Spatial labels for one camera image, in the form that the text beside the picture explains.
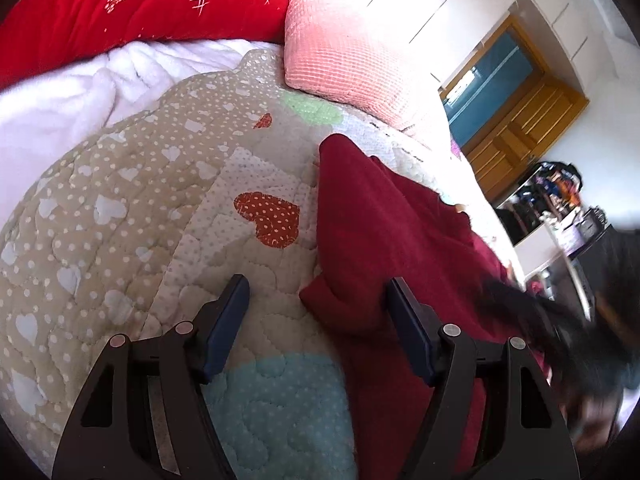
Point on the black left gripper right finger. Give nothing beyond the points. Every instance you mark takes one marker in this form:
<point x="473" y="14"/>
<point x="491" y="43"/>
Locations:
<point x="523" y="434"/>

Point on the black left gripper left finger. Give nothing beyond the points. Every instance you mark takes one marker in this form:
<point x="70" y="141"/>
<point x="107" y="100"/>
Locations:
<point x="110" y="433"/>

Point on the dark red knit sweater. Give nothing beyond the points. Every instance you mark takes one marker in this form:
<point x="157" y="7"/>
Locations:
<point x="374" y="225"/>

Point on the person's right hand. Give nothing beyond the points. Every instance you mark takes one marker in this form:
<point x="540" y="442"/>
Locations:
<point x="595" y="404"/>

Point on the cluttered shoe rack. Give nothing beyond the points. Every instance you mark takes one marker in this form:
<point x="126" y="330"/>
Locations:
<point x="546" y="219"/>

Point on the heart patterned patchwork bedspread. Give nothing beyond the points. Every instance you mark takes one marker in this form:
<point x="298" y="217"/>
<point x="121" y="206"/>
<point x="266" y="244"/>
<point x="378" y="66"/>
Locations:
<point x="142" y="221"/>

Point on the orange wooden door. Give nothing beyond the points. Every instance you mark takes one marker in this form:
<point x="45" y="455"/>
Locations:
<point x="505" y="108"/>

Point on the white bed sheet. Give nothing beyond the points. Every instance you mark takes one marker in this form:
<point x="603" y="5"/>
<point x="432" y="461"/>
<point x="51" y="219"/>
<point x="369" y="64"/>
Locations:
<point x="43" y="117"/>

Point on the white wardrobe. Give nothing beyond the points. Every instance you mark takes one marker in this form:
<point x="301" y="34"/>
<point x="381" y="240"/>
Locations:
<point x="444" y="33"/>

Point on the pink waffle pillow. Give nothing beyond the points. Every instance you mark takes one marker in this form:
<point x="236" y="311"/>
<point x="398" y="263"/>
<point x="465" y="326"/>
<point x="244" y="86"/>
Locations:
<point x="329" y="52"/>

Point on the red floral quilt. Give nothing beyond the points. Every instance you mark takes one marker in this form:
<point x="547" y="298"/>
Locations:
<point x="42" y="35"/>

